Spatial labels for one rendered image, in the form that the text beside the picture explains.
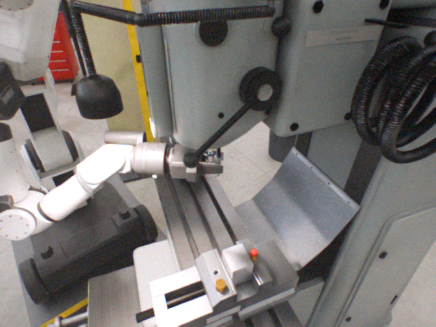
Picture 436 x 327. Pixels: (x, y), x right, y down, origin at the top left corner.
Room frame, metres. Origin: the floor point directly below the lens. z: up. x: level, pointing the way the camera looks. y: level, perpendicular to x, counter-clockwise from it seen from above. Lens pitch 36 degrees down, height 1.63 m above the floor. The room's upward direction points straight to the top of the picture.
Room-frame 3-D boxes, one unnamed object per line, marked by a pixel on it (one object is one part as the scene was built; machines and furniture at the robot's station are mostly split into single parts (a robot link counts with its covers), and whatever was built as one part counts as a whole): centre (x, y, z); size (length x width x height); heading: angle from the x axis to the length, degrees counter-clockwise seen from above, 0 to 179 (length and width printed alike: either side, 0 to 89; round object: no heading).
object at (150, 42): (0.50, 0.11, 1.45); 0.04 x 0.04 x 0.21; 20
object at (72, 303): (1.01, 0.74, 0.20); 0.78 x 0.68 x 0.40; 38
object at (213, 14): (0.35, 0.01, 1.58); 0.17 x 0.01 x 0.01; 114
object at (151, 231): (0.98, 0.38, 0.50); 0.20 x 0.05 x 0.20; 38
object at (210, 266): (0.35, 0.00, 1.03); 0.12 x 0.06 x 0.04; 22
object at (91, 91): (0.44, 0.20, 1.45); 0.07 x 0.07 x 0.06
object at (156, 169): (0.54, 0.10, 1.23); 0.13 x 0.12 x 0.10; 178
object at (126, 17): (0.37, 0.13, 1.58); 0.17 x 0.01 x 0.01; 45
